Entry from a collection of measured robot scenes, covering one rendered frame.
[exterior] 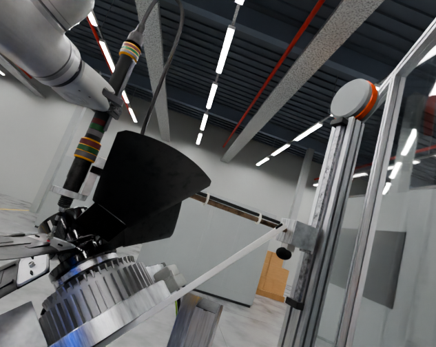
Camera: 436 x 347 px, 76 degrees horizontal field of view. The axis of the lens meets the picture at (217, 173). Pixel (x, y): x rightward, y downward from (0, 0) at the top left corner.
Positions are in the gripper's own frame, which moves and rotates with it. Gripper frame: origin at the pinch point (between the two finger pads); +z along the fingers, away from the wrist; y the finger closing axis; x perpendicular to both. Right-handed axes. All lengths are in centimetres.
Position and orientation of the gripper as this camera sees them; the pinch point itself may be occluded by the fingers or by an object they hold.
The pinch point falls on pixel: (106, 107)
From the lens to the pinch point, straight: 68.1
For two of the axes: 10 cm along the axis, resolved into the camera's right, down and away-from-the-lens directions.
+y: 9.4, 2.7, -1.9
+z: 1.3, 2.3, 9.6
